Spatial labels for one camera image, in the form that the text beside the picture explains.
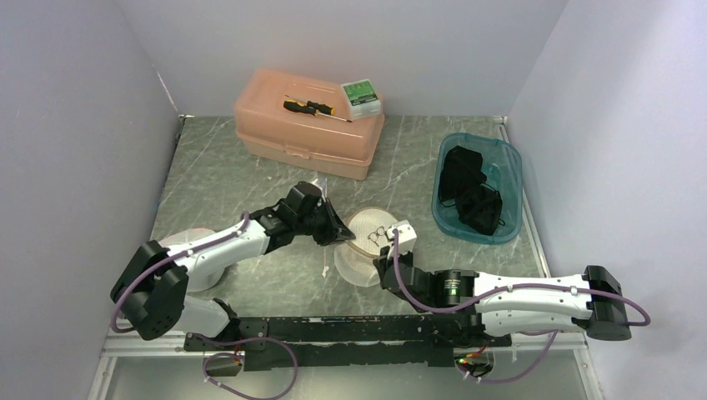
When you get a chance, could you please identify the white mesh laundry bag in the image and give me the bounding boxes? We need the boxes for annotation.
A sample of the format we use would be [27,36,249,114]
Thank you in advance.
[333,207,399,288]

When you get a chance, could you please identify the black yellow screwdriver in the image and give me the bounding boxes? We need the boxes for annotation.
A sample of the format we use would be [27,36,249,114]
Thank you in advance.
[283,97,352,123]

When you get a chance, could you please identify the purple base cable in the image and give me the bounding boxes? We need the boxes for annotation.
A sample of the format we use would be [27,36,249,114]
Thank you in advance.
[455,330,560,386]
[202,337,298,400]

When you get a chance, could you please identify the black cloth garment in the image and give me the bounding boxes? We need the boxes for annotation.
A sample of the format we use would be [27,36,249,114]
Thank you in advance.
[437,146,505,236]

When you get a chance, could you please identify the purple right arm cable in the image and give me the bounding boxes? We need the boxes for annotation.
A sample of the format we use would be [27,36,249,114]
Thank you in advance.
[390,228,652,328]

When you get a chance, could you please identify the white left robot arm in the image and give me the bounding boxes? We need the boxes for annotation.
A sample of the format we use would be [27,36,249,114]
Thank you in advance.
[110,182,356,350]

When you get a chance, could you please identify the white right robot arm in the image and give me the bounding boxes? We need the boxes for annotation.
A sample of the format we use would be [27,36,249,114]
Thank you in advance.
[373,247,632,346]

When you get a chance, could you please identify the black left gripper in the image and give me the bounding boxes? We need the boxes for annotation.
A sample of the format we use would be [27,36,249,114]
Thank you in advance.
[294,197,354,246]

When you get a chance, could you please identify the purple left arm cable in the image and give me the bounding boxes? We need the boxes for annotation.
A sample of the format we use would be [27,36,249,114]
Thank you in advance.
[110,212,251,334]

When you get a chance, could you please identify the pink plastic toolbox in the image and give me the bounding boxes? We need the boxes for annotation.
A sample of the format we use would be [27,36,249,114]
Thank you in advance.
[233,69,385,180]

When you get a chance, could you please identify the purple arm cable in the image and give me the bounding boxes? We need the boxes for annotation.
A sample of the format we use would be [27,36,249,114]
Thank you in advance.
[110,212,251,334]
[390,228,652,328]

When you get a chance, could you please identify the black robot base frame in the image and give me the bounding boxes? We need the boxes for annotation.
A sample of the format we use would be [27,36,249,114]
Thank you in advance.
[174,314,512,372]

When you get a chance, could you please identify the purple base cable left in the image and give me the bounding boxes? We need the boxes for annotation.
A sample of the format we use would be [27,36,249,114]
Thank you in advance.
[202,337,298,400]

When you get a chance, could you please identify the green white small box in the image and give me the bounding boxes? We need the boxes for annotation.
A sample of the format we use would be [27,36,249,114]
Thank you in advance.
[341,79,382,121]

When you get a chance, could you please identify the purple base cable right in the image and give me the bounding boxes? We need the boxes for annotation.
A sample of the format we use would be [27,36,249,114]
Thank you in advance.
[455,330,560,386]

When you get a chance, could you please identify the clear round lidded container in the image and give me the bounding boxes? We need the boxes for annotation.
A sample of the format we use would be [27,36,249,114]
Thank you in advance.
[158,227,226,293]

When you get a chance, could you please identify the teal plastic bin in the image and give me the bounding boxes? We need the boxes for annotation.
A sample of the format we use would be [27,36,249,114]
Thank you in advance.
[431,132,523,244]

